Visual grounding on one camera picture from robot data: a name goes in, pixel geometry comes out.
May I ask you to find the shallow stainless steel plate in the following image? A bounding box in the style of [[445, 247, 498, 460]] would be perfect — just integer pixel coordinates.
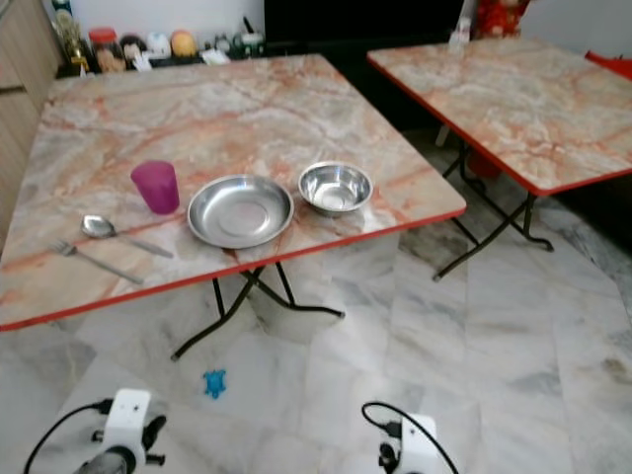
[[187, 175, 295, 250]]

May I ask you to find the small blue plastic toy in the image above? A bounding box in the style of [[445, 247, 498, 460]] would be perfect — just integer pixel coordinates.
[[202, 368, 227, 400]]

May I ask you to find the stainless steel fork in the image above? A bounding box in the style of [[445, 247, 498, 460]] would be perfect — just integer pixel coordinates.
[[51, 240, 145, 285]]

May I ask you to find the stainless steel spoon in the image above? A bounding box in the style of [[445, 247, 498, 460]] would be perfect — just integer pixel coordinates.
[[81, 214, 175, 259]]

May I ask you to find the translucent purple plastic cup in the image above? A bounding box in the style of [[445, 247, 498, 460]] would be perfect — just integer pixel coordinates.
[[130, 160, 180, 215]]

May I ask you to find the small stainless steel bowl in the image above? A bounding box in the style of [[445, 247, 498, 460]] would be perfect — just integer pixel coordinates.
[[298, 161, 374, 218]]

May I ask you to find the red plastic stool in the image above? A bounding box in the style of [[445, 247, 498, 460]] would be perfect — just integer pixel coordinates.
[[464, 148, 503, 182]]

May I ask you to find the light wooden cabinet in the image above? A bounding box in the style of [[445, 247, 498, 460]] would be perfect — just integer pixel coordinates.
[[0, 0, 60, 248]]

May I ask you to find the dark haired doll figure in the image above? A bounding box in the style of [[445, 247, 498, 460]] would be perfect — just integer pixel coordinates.
[[118, 35, 149, 71]]

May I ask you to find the red lidded jar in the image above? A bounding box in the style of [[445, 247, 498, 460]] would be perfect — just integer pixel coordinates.
[[87, 27, 119, 73]]

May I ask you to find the white egg shaped figure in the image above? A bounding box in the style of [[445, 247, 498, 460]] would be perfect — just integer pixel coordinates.
[[146, 32, 171, 58]]

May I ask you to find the orange egg shaped figure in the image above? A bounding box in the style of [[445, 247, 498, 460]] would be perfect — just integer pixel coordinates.
[[170, 30, 198, 58]]

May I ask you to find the gold trophy figure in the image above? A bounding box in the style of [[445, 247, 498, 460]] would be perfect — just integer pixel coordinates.
[[52, 5, 90, 76]]

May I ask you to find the white tissue pack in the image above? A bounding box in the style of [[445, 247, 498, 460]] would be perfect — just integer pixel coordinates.
[[447, 18, 470, 48]]

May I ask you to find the black flat screen television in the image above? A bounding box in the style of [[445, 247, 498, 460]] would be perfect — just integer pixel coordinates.
[[264, 0, 465, 45]]

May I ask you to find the red laughing buddha statue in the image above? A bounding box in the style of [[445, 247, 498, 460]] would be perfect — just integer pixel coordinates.
[[472, 0, 532, 40]]

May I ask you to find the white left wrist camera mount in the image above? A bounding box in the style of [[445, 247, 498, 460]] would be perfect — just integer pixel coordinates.
[[104, 388, 154, 465]]

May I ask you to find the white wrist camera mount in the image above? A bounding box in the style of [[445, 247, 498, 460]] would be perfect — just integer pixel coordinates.
[[104, 388, 154, 465], [395, 415, 438, 474]]

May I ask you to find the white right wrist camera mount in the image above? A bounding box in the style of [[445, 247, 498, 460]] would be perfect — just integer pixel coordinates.
[[395, 415, 438, 474]]

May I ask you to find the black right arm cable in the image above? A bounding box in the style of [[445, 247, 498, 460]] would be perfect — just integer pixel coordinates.
[[361, 401, 460, 474]]

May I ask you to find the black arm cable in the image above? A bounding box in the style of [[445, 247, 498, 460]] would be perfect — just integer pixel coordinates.
[[361, 401, 460, 474], [24, 398, 112, 474]]

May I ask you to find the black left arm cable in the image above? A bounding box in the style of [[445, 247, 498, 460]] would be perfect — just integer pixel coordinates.
[[24, 398, 112, 474]]

